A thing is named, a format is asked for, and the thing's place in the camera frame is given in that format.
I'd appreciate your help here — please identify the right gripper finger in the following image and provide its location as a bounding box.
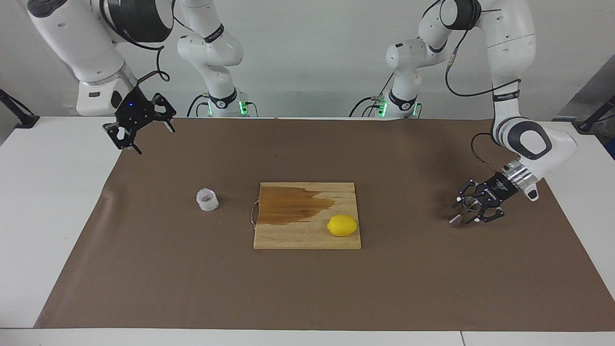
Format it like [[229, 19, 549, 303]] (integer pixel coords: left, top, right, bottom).
[[103, 120, 143, 155], [151, 94, 177, 134]]

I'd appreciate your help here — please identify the black left base cable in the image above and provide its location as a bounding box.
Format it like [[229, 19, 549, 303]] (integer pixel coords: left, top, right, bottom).
[[349, 76, 395, 117]]

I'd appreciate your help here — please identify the brown paper table mat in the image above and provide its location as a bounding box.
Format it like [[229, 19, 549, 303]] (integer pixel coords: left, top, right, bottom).
[[35, 117, 615, 332]]

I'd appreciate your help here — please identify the black clamp stand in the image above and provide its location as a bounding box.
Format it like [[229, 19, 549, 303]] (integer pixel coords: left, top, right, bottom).
[[0, 89, 40, 129], [576, 95, 615, 134]]

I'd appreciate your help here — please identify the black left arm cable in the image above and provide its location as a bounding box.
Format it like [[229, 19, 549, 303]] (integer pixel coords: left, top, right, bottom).
[[444, 29, 522, 171]]

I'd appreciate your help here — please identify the steel double jigger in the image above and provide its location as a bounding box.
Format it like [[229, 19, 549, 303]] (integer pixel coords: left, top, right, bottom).
[[449, 198, 479, 226]]

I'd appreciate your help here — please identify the clear plastic cup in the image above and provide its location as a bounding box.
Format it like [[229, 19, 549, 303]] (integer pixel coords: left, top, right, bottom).
[[196, 187, 220, 212]]

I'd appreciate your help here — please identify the black right base cable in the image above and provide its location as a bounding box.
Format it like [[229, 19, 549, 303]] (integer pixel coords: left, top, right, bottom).
[[186, 94, 208, 118]]

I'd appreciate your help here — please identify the wooden cutting board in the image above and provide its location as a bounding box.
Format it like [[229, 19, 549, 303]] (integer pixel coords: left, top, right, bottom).
[[250, 182, 362, 250]]

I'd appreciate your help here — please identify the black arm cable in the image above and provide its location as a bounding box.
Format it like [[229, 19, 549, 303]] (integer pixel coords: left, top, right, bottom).
[[137, 46, 171, 82], [444, 29, 522, 171]]

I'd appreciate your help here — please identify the black base cable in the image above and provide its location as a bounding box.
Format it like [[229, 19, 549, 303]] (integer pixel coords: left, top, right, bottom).
[[186, 94, 208, 118], [349, 76, 395, 117]]

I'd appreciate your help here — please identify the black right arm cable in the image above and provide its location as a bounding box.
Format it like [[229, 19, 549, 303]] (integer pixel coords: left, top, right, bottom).
[[137, 46, 171, 82]]

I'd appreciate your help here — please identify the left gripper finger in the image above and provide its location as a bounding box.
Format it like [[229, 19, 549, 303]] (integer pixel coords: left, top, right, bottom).
[[455, 179, 487, 208], [464, 202, 506, 224]]

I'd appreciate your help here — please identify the yellow lemon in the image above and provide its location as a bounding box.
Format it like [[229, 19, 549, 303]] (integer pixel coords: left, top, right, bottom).
[[327, 214, 359, 237]]

